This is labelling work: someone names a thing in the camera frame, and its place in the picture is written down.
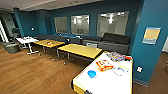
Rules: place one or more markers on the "yellow white-topped gaming table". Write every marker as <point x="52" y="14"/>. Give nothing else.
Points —
<point x="103" y="81"/>

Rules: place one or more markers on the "yellow low table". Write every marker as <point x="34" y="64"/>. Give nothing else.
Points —
<point x="48" y="43"/>
<point x="80" y="50"/>

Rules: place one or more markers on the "white sofa cushion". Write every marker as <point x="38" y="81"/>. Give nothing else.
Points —
<point x="92" y="44"/>

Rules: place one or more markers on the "interior glass window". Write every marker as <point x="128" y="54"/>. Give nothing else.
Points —
<point x="112" y="24"/>
<point x="80" y="24"/>
<point x="60" y="25"/>

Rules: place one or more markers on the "dark grey sofa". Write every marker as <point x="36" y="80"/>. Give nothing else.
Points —
<point x="56" y="37"/>
<point x="110" y="41"/>

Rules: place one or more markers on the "orange plastic toy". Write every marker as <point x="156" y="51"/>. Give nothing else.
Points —
<point x="104" y="65"/>

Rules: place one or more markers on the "small orange table item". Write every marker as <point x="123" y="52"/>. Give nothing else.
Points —
<point x="49" y="43"/>

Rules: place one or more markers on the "colourful game box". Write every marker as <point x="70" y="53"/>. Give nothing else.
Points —
<point x="118" y="56"/>

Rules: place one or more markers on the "small white table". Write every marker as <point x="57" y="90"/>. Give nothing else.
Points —
<point x="27" y="40"/>

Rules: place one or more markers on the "grey round pouf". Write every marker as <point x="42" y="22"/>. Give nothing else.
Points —
<point x="12" y="47"/>

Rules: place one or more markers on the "white wall outlet plate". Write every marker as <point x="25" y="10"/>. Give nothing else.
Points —
<point x="139" y="69"/>

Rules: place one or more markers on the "yellow framed wall poster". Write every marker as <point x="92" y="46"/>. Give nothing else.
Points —
<point x="151" y="35"/>

